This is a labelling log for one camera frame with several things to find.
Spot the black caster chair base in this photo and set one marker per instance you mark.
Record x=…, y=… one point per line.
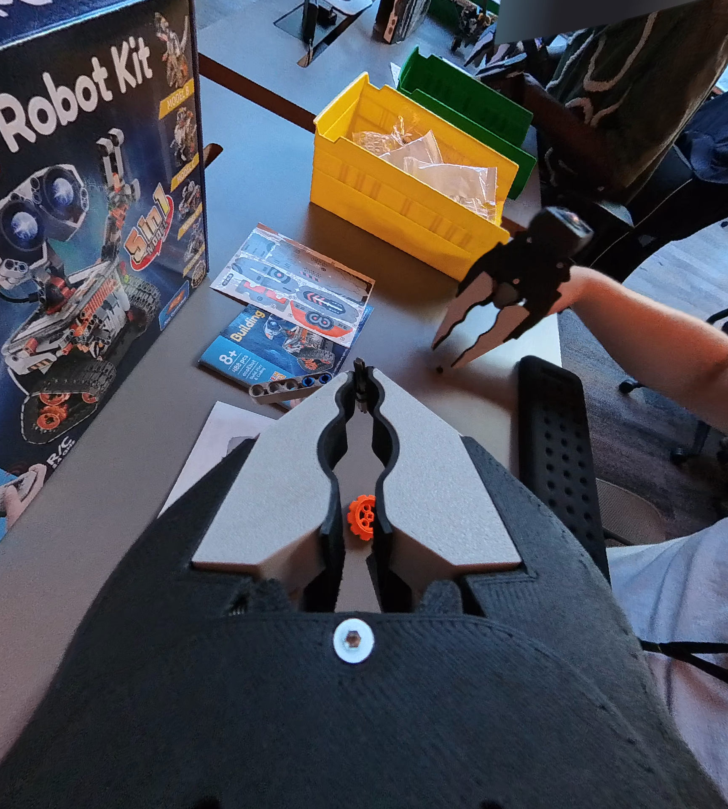
x=686, y=430

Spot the green plastic bin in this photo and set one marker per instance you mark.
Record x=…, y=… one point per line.
x=465, y=95

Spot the black office chair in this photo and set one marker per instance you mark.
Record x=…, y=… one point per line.
x=718, y=139

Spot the clear plastic parts bag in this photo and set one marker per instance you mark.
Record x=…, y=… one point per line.
x=452, y=177
x=383, y=139

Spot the person's white t-shirt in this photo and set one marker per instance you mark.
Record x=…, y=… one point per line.
x=705, y=600

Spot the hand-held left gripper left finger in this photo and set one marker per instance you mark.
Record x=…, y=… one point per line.
x=262, y=505

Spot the blue kit manual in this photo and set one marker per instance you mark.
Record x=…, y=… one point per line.
x=243, y=360

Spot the blue robot kit box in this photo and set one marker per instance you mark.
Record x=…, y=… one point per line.
x=54, y=253

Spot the yellow plastic bin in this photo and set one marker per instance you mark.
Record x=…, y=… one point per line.
x=370, y=196

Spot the dark kit box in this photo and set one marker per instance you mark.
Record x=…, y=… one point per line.
x=402, y=19

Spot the black axle rod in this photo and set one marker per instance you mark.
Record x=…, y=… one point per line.
x=361, y=385

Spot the grey chair seat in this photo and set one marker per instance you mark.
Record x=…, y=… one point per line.
x=629, y=512

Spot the grey perforated brick beam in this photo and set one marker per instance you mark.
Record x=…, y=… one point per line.
x=281, y=389

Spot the white open instruction booklet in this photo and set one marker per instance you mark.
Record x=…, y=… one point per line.
x=212, y=442

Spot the orange gear wheel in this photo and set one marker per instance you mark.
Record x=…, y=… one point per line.
x=362, y=518

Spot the grey desk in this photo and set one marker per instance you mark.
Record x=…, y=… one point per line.
x=262, y=189

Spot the brick plane model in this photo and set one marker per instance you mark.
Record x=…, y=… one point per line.
x=472, y=25

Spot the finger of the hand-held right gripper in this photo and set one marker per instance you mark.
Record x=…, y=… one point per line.
x=500, y=328
x=468, y=306

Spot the grey orange sticker sheet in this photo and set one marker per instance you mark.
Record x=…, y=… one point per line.
x=288, y=278

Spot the person's right forearm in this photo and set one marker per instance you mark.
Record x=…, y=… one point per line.
x=654, y=341

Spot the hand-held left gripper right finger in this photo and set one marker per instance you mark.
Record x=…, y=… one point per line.
x=452, y=505

